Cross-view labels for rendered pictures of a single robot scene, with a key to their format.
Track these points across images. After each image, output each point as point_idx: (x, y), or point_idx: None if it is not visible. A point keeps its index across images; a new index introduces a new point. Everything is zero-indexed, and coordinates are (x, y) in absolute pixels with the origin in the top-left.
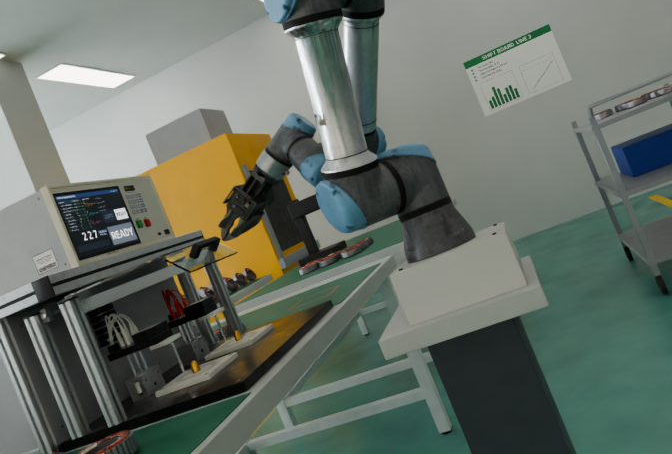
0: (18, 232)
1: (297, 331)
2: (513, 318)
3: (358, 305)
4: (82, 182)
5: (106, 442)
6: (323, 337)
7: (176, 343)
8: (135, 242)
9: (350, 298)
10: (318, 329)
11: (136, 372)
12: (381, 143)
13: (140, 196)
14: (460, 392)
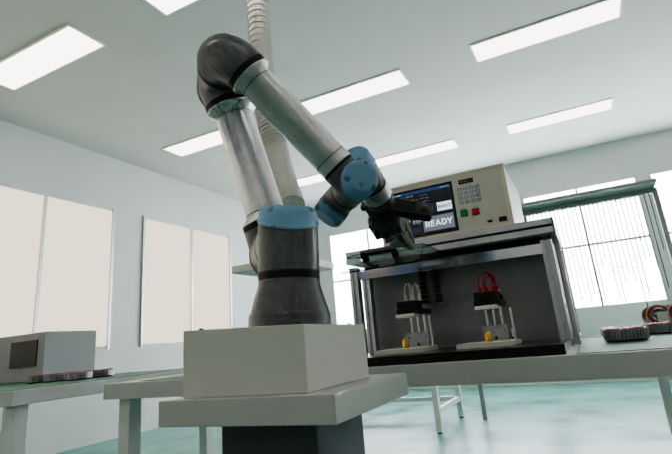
0: None
1: (428, 354)
2: (222, 432)
3: (623, 372)
4: (410, 184)
5: None
6: (444, 373)
7: (531, 323)
8: (451, 229)
9: (593, 354)
10: (442, 363)
11: (412, 330)
12: (343, 185)
13: (478, 186)
14: None
